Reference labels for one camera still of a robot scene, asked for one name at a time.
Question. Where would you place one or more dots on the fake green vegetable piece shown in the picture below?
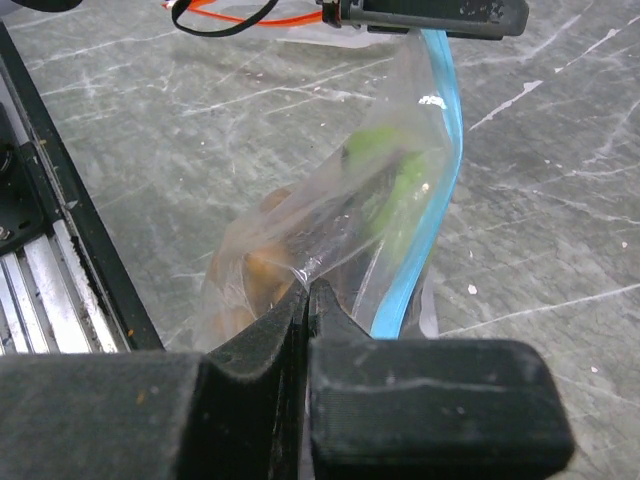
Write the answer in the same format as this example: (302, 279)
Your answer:
(400, 175)

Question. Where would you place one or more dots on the blue zip top bag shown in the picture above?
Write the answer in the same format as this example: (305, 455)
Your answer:
(373, 284)

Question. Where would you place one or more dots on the fake brown longan bunch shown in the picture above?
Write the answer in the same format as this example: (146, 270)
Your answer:
(250, 272)

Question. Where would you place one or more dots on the orange zip top bag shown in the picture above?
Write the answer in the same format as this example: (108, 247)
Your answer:
(285, 21)

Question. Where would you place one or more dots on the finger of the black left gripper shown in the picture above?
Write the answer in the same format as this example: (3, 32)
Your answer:
(466, 19)

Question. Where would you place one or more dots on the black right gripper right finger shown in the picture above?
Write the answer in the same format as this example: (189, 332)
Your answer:
(428, 409)

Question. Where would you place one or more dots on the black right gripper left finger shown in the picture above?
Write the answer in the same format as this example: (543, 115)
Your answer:
(235, 413)

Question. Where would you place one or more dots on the aluminium rail frame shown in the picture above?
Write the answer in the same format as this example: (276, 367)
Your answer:
(64, 288)

